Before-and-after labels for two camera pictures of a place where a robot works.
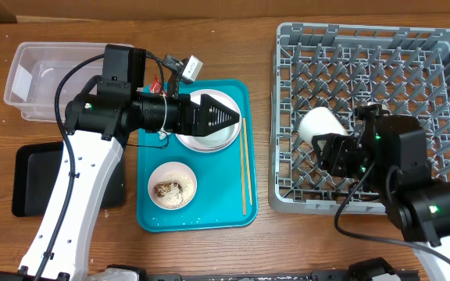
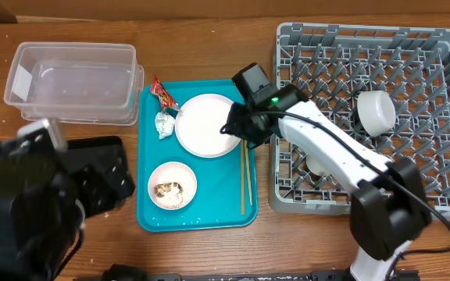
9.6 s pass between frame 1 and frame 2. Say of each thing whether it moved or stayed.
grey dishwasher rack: stayed
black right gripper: moved
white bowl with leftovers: stayed
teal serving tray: stayed
